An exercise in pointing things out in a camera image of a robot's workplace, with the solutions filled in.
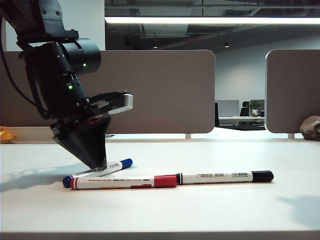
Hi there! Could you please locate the black whiteboard marker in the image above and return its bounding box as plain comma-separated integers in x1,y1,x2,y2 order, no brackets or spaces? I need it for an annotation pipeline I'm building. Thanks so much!
175,170,275,186

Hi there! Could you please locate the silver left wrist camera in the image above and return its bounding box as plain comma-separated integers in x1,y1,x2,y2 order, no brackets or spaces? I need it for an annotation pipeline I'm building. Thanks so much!
107,92,135,115

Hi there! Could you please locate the black office chair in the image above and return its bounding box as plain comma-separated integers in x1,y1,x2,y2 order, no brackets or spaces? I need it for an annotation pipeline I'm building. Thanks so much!
239,100,251,118

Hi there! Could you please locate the orange yellow object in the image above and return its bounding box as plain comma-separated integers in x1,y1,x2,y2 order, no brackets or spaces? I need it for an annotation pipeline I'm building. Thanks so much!
0,126,21,144

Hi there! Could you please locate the red whiteboard marker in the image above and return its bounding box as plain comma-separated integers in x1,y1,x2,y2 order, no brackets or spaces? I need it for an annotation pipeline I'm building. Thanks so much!
69,174,179,191

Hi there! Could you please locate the grey background screen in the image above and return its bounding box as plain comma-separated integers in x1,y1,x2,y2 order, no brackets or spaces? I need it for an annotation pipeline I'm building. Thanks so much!
215,99,240,118

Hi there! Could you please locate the white background desk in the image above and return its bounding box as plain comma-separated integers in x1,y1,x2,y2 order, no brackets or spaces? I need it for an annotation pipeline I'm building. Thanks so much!
218,115,266,127

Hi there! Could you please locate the narrow brown desk partition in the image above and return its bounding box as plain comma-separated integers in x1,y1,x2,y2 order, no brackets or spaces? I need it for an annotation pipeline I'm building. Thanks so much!
265,49,320,134

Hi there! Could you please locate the potted green plant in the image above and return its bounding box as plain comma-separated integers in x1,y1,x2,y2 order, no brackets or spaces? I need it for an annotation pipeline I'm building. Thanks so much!
249,99,264,118

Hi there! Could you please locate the wide brown desk partition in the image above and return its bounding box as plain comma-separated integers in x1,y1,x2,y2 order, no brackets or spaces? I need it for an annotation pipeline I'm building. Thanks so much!
0,49,216,135

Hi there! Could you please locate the beige low board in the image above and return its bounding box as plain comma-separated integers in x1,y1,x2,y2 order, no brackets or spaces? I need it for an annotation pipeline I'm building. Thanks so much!
14,125,59,145

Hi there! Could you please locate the brown crumpled cloth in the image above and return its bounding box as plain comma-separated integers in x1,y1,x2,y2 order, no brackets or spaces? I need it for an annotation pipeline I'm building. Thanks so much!
299,115,320,141

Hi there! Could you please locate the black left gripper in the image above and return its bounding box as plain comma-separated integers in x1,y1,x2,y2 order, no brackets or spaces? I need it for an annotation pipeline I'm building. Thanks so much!
49,97,112,169

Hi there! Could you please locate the dark chair back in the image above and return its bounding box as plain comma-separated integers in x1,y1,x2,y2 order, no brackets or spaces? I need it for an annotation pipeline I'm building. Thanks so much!
214,102,221,127

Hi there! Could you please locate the blue whiteboard marker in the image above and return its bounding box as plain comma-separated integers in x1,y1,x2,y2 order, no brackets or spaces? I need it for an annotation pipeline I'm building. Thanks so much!
62,158,134,188

